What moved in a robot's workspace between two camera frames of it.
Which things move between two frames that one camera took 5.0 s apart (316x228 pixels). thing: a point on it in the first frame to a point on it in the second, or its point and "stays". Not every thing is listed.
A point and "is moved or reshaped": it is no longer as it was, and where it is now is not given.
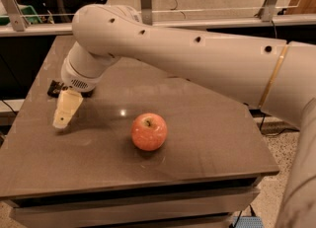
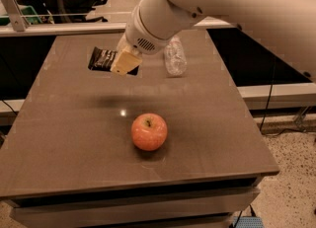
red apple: x=149 y=131 stays
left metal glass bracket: x=18 y=20 stays
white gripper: x=76 y=77 to x=142 y=36
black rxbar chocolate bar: x=55 y=88 is moved or reshaped
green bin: x=30 y=13 stays
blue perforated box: x=248 y=222 stays
